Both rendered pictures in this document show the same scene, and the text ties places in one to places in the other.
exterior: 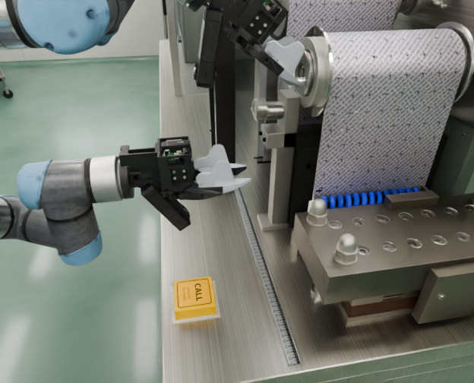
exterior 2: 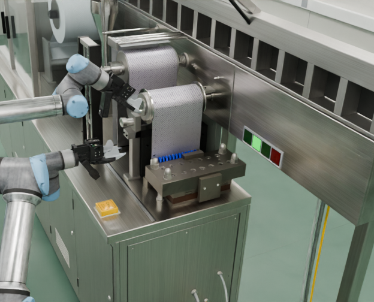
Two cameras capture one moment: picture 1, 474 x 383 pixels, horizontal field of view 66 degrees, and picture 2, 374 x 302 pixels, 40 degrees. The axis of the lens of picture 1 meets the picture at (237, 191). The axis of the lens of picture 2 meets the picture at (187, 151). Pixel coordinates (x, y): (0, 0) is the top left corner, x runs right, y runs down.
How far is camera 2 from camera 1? 1.47 m
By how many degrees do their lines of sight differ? 18
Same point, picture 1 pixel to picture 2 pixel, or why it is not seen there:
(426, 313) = (201, 196)
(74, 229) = (54, 182)
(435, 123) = (197, 121)
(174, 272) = (92, 202)
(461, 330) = (216, 202)
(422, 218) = (197, 161)
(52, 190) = (49, 165)
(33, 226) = not seen: hidden behind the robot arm
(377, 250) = (179, 174)
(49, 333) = not seen: outside the picture
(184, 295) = (102, 207)
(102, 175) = (68, 157)
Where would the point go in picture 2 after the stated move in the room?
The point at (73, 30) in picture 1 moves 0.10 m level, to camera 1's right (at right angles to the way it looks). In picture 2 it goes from (82, 112) to (111, 109)
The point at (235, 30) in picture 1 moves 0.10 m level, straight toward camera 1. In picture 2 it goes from (117, 97) to (123, 106)
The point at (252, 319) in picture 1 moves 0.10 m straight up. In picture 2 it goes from (133, 211) to (133, 190)
